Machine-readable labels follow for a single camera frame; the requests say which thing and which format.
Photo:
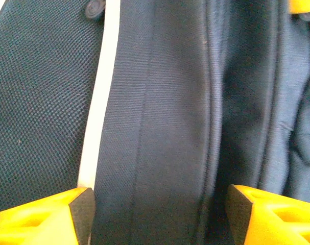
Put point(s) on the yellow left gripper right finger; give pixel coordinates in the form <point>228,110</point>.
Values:
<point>285,219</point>

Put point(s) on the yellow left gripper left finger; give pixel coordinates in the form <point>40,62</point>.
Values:
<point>29,224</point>

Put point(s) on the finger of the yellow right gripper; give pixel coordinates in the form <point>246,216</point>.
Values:
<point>305,5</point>

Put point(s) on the navy blue backpack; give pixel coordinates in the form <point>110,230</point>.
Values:
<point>170,102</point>

